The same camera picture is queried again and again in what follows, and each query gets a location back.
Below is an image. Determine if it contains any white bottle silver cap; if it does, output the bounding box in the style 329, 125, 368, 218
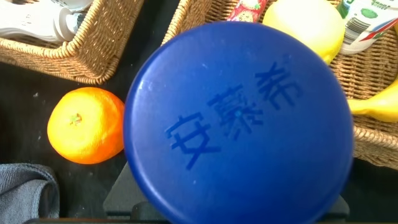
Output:
337, 0, 398, 56

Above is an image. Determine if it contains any wicker basket with food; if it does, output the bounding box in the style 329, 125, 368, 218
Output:
161, 0, 398, 170

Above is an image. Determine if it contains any yellow lemon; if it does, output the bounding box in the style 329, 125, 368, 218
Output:
262, 0, 346, 65

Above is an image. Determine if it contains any yellow banana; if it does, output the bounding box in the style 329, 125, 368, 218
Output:
347, 79, 398, 123

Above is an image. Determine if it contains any red candy pack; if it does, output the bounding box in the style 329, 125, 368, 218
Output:
228, 0, 269, 23

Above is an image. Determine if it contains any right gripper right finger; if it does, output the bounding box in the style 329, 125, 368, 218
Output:
326, 194, 351, 220

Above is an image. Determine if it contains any wicker basket with toiletries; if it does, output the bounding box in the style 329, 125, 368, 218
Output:
0, 0, 144, 85

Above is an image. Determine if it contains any orange mandarin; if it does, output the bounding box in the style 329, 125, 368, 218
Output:
47, 86, 126, 165

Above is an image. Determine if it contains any grey cloth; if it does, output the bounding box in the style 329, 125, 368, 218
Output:
0, 163, 60, 219

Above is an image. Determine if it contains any white bottle blue cap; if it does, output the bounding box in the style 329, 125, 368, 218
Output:
123, 21, 355, 224

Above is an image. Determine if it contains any black tablecloth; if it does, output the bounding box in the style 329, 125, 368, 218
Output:
0, 0, 398, 222

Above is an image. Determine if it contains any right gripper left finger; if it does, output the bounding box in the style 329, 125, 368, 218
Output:
103, 161, 150, 218

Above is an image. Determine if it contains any white bottle black cap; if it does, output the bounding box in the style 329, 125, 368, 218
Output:
0, 0, 86, 44

